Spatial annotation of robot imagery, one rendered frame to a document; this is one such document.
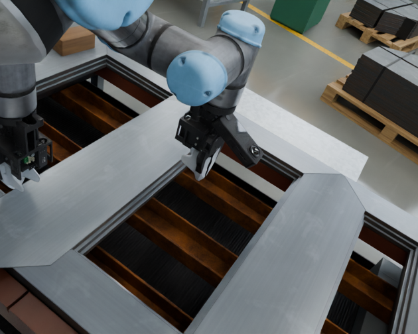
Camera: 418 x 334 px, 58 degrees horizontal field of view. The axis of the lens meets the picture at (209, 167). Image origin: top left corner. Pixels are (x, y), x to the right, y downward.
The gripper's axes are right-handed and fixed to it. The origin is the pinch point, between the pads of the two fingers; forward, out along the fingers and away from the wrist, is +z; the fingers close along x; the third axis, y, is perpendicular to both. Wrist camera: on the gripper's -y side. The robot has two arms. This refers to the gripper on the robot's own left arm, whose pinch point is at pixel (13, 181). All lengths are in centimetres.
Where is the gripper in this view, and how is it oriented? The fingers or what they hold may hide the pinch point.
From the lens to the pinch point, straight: 85.3
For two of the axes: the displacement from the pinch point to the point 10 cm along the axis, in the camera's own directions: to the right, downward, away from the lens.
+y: 8.1, 5.3, -2.4
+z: -2.6, 7.0, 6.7
